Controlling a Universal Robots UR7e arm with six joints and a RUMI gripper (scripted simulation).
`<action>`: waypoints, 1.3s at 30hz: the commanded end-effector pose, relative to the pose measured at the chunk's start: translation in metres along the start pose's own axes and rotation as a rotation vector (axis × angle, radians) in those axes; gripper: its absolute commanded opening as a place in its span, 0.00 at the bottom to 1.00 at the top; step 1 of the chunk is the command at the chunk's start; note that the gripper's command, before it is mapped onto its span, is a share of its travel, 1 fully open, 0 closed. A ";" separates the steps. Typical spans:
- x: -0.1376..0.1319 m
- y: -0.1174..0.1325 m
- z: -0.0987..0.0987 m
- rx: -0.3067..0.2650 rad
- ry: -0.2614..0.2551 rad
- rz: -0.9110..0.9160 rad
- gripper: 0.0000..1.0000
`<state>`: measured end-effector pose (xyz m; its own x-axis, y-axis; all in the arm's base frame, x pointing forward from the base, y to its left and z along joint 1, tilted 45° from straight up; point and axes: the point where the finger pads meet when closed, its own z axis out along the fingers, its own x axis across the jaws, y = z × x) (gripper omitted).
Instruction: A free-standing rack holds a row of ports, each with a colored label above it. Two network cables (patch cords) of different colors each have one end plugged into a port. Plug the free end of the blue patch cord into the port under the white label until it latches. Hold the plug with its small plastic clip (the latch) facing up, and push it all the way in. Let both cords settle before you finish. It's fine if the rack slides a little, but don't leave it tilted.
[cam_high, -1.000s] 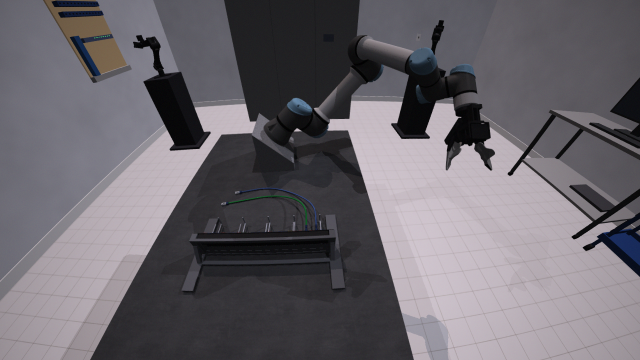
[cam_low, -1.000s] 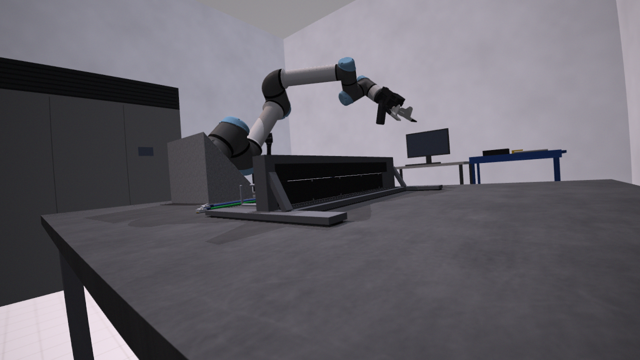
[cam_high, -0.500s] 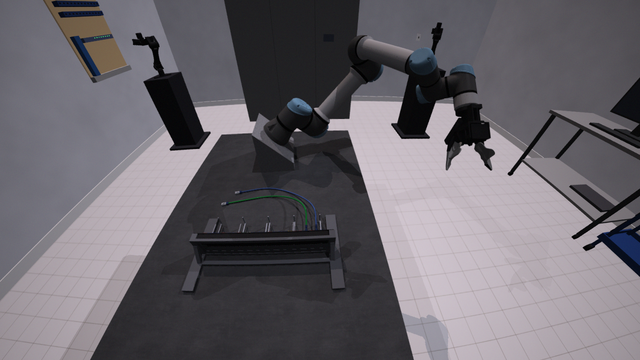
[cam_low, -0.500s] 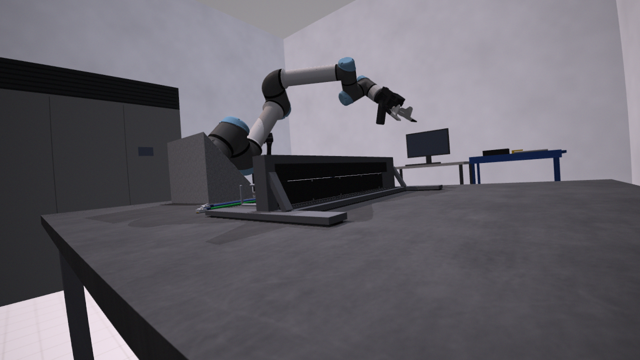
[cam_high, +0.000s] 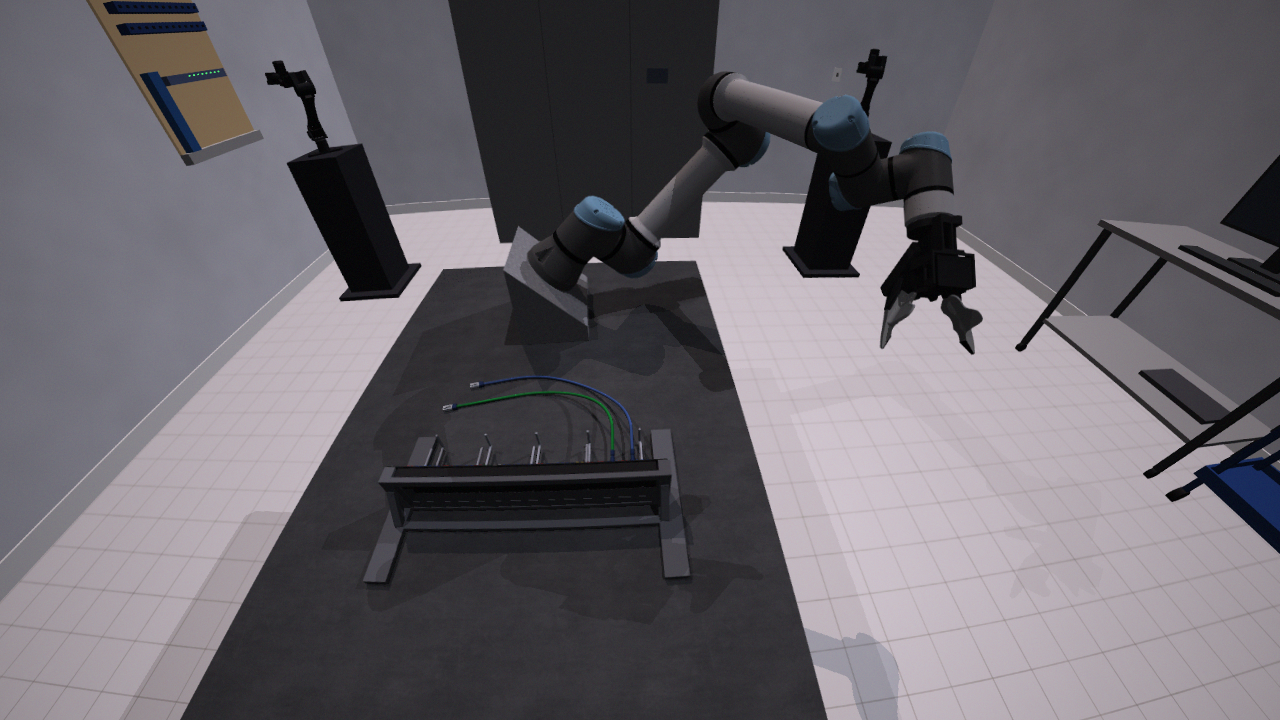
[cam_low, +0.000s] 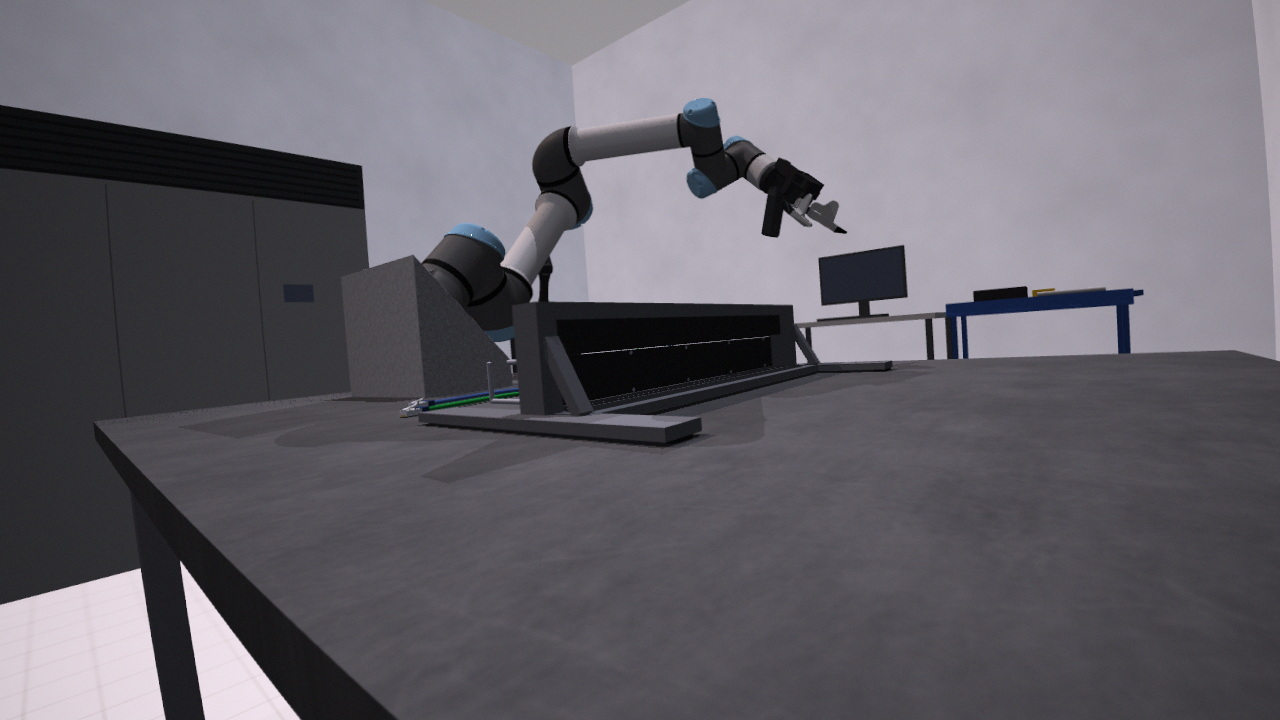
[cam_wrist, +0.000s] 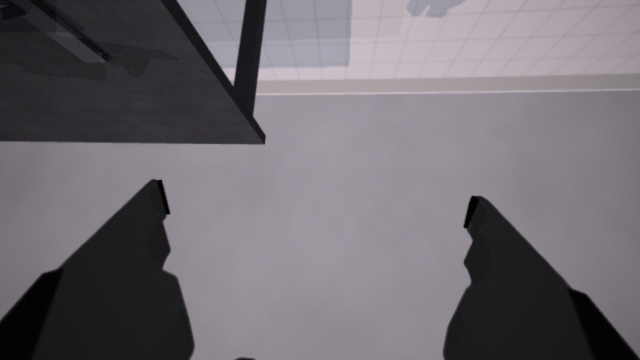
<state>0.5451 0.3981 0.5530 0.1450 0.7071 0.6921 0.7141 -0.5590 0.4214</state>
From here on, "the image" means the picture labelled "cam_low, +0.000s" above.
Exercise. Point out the blue network cable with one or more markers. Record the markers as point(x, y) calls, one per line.
point(474, 396)

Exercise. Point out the green patch cord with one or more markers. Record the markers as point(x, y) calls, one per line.
point(472, 401)

